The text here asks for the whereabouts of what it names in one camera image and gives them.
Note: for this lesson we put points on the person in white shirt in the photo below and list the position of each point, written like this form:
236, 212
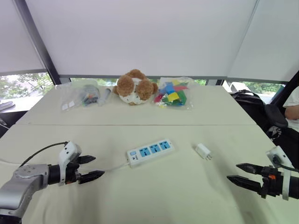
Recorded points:
292, 109

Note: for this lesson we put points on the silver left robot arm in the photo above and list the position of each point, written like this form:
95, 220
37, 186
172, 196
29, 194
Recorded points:
16, 184

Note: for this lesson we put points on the grey marker pen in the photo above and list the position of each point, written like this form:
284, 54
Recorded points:
106, 94

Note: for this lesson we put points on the black window frame post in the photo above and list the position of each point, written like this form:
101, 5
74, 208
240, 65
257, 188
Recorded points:
38, 42

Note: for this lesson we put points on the white roller blind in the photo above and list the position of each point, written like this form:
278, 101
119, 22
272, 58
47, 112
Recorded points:
144, 37

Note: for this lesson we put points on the clear bag of small parts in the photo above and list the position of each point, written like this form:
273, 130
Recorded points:
90, 94

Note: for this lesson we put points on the brown plush toy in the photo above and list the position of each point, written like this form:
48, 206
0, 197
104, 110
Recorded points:
135, 87

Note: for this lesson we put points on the small clear bag white labels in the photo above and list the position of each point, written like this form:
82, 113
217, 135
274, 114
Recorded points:
67, 105

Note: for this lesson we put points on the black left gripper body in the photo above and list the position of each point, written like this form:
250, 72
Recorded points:
72, 172

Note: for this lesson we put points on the white plug adapter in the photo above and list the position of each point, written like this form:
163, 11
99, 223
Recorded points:
203, 151

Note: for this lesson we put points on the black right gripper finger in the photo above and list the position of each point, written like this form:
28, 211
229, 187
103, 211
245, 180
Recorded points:
248, 168
244, 182

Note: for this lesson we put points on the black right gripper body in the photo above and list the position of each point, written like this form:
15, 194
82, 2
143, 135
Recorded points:
271, 180

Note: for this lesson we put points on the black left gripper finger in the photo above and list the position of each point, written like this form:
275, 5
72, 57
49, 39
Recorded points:
87, 159
91, 176

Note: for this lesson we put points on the black backpack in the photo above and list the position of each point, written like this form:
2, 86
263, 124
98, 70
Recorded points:
259, 107

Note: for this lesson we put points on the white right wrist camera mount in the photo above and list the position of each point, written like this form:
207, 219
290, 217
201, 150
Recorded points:
279, 158

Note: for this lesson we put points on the white blue power strip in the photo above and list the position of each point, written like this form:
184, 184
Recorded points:
150, 152

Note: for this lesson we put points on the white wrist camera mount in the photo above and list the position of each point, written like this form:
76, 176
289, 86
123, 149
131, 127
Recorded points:
68, 151
279, 158

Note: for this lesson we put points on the bag of coloured blocks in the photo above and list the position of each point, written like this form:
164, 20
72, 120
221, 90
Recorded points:
174, 93

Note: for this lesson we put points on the dark object on side table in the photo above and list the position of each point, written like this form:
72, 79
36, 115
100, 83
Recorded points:
5, 105

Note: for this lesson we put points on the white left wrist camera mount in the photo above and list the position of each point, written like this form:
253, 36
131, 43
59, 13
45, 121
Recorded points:
68, 151

